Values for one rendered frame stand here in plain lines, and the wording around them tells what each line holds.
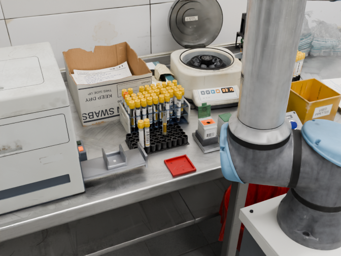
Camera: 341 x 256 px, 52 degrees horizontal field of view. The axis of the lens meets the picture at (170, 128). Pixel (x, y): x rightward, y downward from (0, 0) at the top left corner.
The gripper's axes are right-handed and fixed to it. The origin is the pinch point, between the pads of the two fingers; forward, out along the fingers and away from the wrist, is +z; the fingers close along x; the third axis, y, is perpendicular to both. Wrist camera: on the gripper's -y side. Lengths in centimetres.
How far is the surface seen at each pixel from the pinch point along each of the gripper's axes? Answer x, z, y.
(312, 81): -2.6, 6.3, -23.8
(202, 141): 11.3, 12.2, 21.9
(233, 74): -12.6, 5.1, 1.3
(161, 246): -22, 103, 24
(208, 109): 5.9, 5.1, 18.5
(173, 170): 17.9, 15.0, 33.0
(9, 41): -44, -3, 73
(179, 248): -18, 103, 16
